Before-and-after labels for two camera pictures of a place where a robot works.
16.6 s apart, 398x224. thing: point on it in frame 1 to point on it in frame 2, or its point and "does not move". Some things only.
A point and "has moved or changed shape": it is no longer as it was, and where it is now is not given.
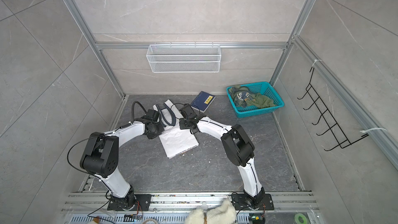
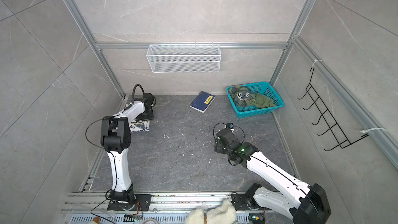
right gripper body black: x=184 y=124 to x=220 y=148
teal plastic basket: x=254 y=99 does not move
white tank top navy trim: x=175 y=141 has moved or changed shape
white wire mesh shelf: x=183 y=58 does not move
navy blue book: x=202 y=101 does not move
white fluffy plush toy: x=224 y=213 does not move
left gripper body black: x=158 y=129 to x=148 y=115
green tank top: x=242 y=96 does not move
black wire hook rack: x=323 y=111 does not move
